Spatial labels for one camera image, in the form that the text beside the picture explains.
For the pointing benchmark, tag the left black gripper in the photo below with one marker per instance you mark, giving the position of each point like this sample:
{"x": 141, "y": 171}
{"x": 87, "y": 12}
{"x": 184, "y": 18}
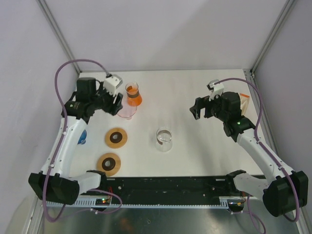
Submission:
{"x": 110, "y": 108}

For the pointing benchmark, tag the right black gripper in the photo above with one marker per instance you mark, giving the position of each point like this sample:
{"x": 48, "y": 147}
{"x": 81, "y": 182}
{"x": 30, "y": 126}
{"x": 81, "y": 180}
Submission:
{"x": 203, "y": 103}

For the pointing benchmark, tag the pink glass dripper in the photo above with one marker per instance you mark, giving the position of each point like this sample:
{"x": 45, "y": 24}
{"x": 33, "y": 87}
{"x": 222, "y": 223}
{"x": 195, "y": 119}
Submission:
{"x": 128, "y": 110}

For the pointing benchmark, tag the clear glass carafe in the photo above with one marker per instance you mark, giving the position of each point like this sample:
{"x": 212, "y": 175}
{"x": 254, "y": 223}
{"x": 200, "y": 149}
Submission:
{"x": 164, "y": 140}

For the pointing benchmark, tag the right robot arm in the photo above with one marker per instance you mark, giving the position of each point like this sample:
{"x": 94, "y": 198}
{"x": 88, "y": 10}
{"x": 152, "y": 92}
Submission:
{"x": 282, "y": 190}

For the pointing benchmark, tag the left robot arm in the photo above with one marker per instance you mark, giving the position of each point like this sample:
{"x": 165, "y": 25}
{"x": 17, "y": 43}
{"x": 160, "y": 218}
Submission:
{"x": 53, "y": 182}

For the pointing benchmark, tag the white paper coffee filters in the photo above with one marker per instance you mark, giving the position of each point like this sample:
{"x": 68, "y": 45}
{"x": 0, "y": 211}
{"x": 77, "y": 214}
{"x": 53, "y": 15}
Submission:
{"x": 244, "y": 102}

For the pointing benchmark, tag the orange glass carafe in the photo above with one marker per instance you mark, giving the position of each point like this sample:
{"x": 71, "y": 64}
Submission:
{"x": 133, "y": 96}

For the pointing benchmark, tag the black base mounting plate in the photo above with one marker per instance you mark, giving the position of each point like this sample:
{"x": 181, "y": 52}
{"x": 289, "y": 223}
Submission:
{"x": 192, "y": 189}

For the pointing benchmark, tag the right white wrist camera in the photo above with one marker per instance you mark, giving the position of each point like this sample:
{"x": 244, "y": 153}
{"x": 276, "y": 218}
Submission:
{"x": 216, "y": 87}

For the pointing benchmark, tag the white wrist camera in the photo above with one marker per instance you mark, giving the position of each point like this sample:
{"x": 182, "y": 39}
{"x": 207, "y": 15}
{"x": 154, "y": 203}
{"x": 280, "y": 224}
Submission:
{"x": 216, "y": 87}
{"x": 112, "y": 83}

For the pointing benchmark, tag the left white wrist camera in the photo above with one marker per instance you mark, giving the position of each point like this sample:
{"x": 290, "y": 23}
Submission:
{"x": 112, "y": 83}

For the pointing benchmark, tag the white slotted cable duct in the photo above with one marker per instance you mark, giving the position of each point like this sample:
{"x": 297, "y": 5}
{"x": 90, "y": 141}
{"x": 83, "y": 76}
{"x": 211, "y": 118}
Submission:
{"x": 103, "y": 202}

